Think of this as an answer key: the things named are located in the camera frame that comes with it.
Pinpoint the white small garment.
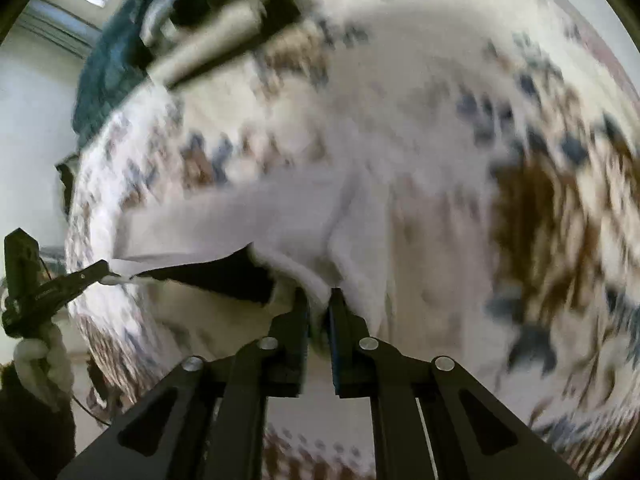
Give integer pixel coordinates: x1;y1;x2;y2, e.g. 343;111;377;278
108;165;394;336

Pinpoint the dark green velvet quilt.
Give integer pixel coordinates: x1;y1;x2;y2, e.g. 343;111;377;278
72;0;154;151

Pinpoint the floral bed blanket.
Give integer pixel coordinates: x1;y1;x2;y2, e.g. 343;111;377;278
66;0;639;479

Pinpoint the black grey white folded garment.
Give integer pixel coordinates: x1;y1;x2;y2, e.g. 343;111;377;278
140;0;312;89

